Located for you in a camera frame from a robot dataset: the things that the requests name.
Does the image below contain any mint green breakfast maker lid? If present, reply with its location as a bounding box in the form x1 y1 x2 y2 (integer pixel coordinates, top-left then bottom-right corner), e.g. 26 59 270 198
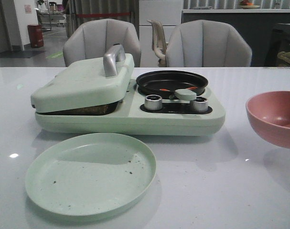
31 45 134 114

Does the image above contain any white bread slice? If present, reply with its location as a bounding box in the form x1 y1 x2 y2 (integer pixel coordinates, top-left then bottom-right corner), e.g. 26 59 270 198
42 102 118 115

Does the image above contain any mint green breakfast maker base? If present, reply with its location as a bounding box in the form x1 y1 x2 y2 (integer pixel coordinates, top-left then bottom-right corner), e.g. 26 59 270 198
35 79 226 136

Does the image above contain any left silver control knob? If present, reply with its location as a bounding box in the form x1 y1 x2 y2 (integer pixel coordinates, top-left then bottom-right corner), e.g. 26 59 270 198
144 94 162 111

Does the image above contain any silver control knob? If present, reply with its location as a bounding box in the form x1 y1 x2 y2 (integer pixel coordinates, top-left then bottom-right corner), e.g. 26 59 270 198
144 94 162 111
190 97 208 113

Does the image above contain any black round frying pan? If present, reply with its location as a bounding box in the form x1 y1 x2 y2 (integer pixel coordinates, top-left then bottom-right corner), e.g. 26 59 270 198
136 70 208 99

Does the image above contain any right silver control knob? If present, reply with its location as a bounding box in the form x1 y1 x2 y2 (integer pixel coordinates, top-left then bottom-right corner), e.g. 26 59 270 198
190 97 208 113

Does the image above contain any beige plastic chair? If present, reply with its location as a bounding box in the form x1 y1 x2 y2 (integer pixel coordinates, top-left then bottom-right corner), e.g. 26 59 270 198
147 20 168 67

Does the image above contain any mint green round plate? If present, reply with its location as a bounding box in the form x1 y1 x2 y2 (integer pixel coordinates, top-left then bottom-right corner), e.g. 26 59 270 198
25 133 156 219

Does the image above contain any right grey upholstered chair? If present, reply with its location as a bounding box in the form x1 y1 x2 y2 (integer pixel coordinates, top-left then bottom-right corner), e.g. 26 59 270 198
166 20 252 67

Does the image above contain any grey upholstered chair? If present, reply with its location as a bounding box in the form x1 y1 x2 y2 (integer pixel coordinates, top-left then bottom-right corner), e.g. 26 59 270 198
166 20 252 67
63 19 141 67

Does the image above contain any left grey upholstered chair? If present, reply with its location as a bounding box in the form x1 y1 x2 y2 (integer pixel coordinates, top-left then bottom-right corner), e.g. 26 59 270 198
63 19 141 67

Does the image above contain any white cabinet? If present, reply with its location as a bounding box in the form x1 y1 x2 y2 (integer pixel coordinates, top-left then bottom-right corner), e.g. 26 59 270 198
139 0 183 67

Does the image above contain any pink bowl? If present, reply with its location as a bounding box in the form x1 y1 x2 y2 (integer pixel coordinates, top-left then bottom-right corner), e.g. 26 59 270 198
246 91 290 149

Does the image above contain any red trash bin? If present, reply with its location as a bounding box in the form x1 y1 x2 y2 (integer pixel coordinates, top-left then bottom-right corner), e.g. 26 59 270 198
27 24 43 48

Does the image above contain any dark counter with white top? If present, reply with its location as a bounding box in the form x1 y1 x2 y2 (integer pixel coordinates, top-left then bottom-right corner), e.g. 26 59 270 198
182 9 290 67

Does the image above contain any fruit plate on counter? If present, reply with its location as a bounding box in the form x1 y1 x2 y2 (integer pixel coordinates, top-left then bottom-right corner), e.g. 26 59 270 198
239 0 260 9

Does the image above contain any dark armchair at right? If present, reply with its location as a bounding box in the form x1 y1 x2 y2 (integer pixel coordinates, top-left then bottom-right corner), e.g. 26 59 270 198
264 23 290 67

